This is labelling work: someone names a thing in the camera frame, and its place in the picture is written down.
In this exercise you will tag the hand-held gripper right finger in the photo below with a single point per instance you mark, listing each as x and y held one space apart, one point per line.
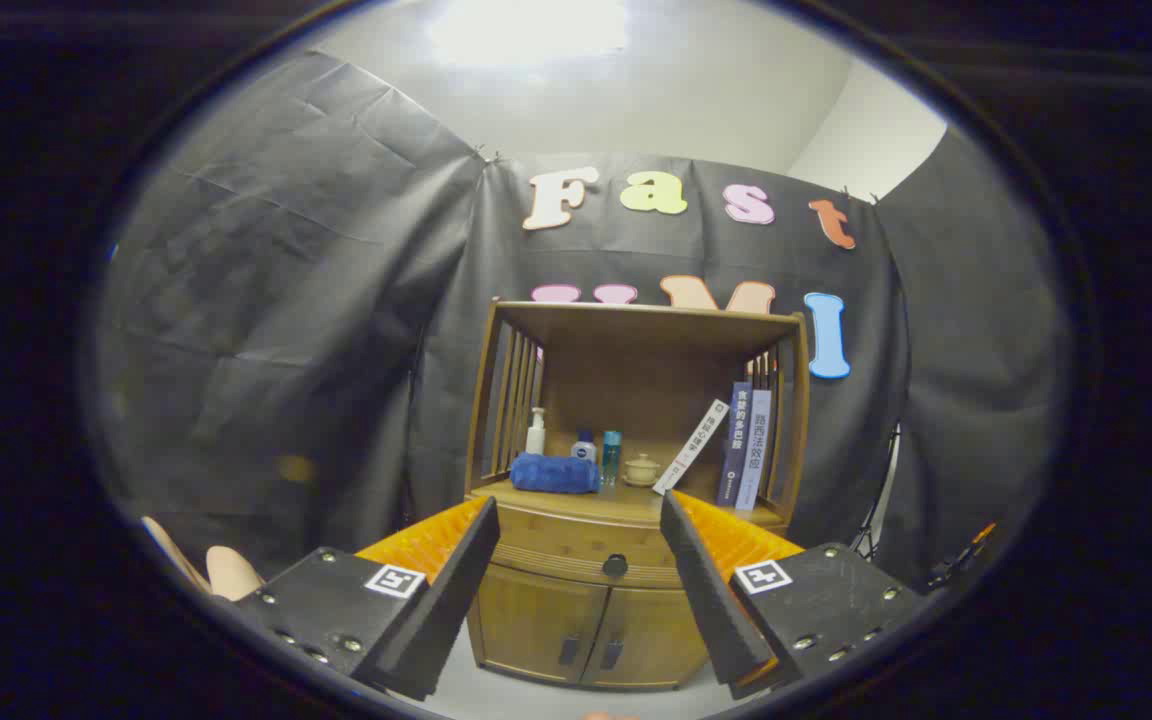
716 610

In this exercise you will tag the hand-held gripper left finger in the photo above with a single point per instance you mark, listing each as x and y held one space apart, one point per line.
436 610

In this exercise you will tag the wooden cabinet door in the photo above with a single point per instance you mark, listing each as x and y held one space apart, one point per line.
526 620
656 640

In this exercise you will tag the wooden countertop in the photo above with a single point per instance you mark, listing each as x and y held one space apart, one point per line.
626 502

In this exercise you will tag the wooden cabinet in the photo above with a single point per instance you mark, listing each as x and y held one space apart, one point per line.
636 370

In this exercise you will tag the beige lidded teacup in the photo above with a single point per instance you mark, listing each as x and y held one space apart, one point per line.
642 470

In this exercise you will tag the light purple book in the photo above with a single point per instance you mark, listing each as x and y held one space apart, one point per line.
756 450

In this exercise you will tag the white book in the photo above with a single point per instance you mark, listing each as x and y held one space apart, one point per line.
693 446

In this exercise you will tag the dark blue book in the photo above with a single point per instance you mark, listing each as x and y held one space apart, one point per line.
736 445

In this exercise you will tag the blue rolled towel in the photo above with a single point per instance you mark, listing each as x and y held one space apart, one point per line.
554 474

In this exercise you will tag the clear blue bottle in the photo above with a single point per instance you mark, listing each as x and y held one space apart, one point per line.
612 460

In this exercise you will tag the white pump bottle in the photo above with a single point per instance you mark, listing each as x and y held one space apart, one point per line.
536 437

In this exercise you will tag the small white bottle blue cap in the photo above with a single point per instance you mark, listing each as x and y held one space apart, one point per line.
584 450

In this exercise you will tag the light wooden chair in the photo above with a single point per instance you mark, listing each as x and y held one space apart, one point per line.
231 572

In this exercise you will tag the black orange device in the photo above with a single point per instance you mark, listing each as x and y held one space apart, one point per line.
961 560

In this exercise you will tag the ceiling light panel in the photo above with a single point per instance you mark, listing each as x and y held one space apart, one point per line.
526 30

